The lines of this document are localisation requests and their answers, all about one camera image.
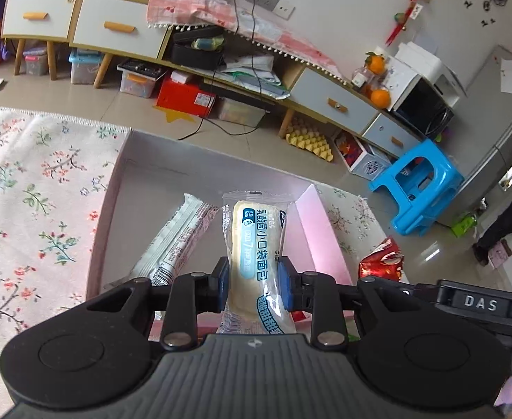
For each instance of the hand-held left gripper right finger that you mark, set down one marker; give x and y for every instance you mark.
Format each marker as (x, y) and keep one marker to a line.
(284, 286)

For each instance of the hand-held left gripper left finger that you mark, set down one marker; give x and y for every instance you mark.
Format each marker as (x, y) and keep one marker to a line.
(221, 281)

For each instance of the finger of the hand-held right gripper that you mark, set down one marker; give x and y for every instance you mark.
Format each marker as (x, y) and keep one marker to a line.
(427, 293)

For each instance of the clear bread packet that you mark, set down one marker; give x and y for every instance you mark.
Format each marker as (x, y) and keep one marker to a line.
(247, 235)

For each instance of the pink cardboard box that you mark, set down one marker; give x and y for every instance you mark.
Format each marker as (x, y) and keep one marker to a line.
(173, 170)

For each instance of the shiny red snack packet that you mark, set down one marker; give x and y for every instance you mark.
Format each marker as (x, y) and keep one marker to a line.
(382, 259)

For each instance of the white snack bar packet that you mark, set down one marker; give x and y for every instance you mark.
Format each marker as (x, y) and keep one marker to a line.
(177, 244)

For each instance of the green packet on floor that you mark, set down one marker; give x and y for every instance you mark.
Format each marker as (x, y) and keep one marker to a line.
(463, 225)

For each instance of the blue plastic stool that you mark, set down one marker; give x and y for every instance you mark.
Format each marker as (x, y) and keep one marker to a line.
(430, 152)

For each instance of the white printed cardboard box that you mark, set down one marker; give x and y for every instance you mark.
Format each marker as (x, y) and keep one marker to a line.
(369, 163)

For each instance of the yellow egg tray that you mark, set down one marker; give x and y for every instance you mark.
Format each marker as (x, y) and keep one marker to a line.
(310, 142)

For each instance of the grey refrigerator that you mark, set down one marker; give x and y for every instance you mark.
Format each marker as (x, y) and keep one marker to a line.
(487, 139)

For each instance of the small grey cabinet drawer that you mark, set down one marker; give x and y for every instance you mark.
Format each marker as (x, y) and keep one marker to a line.
(387, 133)

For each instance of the wide clear storage bin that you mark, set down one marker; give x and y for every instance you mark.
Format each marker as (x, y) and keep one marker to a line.
(240, 111)

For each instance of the white microwave oven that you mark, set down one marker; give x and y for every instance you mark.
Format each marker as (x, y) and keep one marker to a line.
(422, 104)

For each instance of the long wooden low cabinet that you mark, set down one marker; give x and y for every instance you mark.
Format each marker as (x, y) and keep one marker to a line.
(282, 96)

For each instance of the red cardboard box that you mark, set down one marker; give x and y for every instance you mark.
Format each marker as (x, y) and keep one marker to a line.
(181, 94)

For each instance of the orange fruit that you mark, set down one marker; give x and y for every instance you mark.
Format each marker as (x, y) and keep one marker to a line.
(380, 99)

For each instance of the floral printed cloth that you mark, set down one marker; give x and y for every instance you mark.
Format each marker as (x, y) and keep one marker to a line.
(33, 209)

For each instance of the stack of papers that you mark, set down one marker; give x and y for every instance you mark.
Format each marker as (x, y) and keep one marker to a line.
(256, 76)

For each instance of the clear bin with dark lid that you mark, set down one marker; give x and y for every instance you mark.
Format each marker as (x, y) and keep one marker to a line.
(140, 85)

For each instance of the clear glass jar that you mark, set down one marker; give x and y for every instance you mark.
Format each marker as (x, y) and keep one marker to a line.
(360, 77)

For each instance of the black storage box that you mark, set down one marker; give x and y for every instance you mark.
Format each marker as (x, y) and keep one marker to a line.
(194, 56)

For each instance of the orange with leaves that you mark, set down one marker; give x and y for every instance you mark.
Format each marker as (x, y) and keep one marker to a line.
(377, 64)

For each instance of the white foam box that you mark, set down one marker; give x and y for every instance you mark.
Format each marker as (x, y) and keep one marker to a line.
(417, 50)

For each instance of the blue lidded storage bin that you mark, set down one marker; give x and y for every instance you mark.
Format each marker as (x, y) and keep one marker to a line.
(83, 67)

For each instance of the white cabinet drawer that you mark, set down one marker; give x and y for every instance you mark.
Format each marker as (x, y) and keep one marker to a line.
(124, 41)
(41, 26)

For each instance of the pink tasselled cloth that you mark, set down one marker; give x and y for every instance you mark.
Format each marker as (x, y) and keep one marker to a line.
(186, 4)

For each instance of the small clear storage bin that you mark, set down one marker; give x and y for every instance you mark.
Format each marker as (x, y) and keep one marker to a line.
(35, 63)

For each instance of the white wall socket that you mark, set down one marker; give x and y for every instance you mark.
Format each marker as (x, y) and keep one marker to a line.
(284, 8)

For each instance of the red hanging wall decoration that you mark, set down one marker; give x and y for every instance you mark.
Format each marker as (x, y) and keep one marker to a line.
(413, 11)

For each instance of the grey wall socket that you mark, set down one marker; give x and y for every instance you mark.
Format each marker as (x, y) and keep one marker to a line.
(270, 0)

